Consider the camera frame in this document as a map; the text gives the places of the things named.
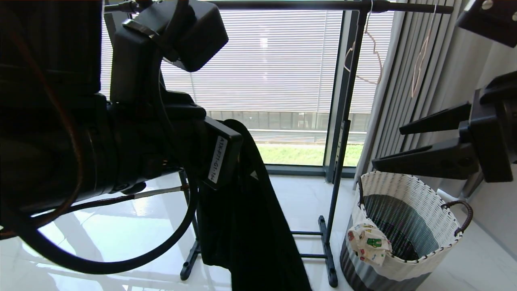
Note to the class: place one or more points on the beige curtain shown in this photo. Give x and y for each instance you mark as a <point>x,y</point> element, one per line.
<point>444,72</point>

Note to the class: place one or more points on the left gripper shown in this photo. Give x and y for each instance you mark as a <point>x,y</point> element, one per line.
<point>161,137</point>

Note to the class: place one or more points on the pink clothes hanger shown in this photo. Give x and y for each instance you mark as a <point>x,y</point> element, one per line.
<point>420,56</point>
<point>379,68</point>

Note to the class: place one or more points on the black garment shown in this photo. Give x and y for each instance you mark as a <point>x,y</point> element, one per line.
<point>250,226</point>

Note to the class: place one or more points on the white laundry basket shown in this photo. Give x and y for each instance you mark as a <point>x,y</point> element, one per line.
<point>404,186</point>

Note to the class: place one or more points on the black clothes rack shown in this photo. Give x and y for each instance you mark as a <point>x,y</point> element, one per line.
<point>282,5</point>

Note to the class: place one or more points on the window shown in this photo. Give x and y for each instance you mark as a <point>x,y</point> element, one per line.
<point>282,81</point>

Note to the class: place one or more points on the cream printed garment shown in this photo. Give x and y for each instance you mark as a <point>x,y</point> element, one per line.
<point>367,242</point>

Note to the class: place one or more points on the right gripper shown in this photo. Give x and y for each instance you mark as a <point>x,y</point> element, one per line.
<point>492,129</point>

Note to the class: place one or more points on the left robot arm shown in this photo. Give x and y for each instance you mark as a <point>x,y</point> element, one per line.
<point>48,121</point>

